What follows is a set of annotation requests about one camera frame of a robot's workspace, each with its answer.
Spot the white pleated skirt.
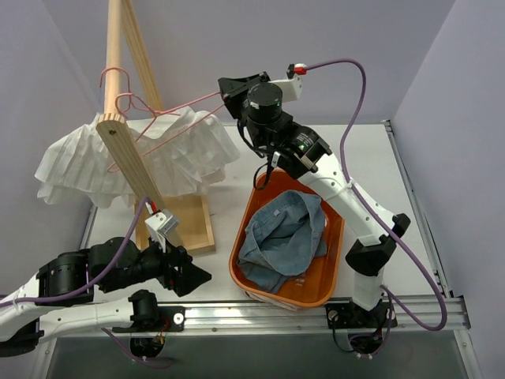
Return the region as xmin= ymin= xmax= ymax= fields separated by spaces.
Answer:
xmin=35 ymin=115 xmax=240 ymax=208

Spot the pink wire hanger front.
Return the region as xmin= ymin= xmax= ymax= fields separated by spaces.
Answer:
xmin=114 ymin=92 xmax=224 ymax=157

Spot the pink wire hanger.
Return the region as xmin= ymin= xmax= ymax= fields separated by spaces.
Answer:
xmin=114 ymin=92 xmax=224 ymax=157
xmin=99 ymin=66 xmax=130 ymax=118

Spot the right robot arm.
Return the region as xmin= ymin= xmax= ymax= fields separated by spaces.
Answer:
xmin=218 ymin=72 xmax=410 ymax=326

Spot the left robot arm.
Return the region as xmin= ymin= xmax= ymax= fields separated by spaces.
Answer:
xmin=1 ymin=197 xmax=212 ymax=357

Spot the wooden clothes rack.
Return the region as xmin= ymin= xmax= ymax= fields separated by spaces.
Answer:
xmin=96 ymin=1 xmax=215 ymax=255

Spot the orange plastic basket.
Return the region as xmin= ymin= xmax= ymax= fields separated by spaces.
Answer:
xmin=229 ymin=170 xmax=344 ymax=309

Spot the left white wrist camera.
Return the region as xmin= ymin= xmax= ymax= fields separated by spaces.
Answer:
xmin=144 ymin=209 xmax=182 ymax=253

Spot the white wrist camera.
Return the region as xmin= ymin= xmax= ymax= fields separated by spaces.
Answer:
xmin=144 ymin=209 xmax=182 ymax=253
xmin=271 ymin=74 xmax=303 ymax=103

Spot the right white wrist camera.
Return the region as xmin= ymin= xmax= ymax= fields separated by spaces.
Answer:
xmin=271 ymin=74 xmax=303 ymax=103

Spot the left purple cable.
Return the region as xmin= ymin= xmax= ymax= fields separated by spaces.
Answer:
xmin=0 ymin=196 xmax=174 ymax=370

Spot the purple cable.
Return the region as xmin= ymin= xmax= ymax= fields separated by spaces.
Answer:
xmin=0 ymin=196 xmax=174 ymax=370
xmin=287 ymin=58 xmax=449 ymax=332

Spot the aluminium mounting rail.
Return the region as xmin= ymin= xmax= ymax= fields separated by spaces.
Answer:
xmin=43 ymin=120 xmax=473 ymax=339

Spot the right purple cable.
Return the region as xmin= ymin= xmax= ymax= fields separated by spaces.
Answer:
xmin=287 ymin=58 xmax=449 ymax=332

